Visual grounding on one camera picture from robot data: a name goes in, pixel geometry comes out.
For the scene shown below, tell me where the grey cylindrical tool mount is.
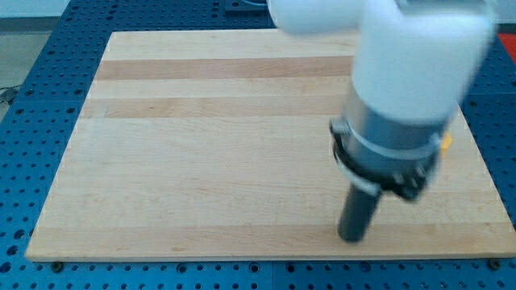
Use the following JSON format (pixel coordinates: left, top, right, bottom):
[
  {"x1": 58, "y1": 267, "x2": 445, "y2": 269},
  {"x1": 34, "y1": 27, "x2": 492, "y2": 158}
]
[{"x1": 330, "y1": 86, "x2": 447, "y2": 201}]

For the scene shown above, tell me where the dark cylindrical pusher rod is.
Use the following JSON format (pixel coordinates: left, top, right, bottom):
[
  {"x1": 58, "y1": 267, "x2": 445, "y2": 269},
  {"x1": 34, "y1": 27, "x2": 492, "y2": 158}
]
[{"x1": 338, "y1": 184, "x2": 381, "y2": 242}]

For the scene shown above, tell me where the yellow hexagon block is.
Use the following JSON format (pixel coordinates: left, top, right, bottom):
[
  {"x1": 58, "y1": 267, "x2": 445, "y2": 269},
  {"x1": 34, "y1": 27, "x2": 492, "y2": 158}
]
[{"x1": 439, "y1": 132, "x2": 453, "y2": 155}]

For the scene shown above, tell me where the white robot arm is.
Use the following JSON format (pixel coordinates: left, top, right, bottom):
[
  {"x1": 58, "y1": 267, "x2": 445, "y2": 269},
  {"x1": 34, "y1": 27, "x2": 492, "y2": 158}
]
[{"x1": 266, "y1": 0, "x2": 496, "y2": 242}]

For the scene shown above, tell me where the red object at right edge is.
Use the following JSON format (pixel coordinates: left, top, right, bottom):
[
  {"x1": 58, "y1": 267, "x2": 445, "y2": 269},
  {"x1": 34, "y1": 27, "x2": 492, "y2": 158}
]
[{"x1": 497, "y1": 33, "x2": 516, "y2": 63}]

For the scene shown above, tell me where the wooden board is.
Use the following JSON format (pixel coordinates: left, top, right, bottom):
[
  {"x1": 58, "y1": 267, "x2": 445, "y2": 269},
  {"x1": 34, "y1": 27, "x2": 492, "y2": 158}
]
[{"x1": 25, "y1": 29, "x2": 515, "y2": 262}]

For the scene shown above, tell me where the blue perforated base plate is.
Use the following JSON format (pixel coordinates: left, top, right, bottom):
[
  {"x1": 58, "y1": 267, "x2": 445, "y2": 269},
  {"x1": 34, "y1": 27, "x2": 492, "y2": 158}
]
[{"x1": 1, "y1": 1, "x2": 515, "y2": 289}]

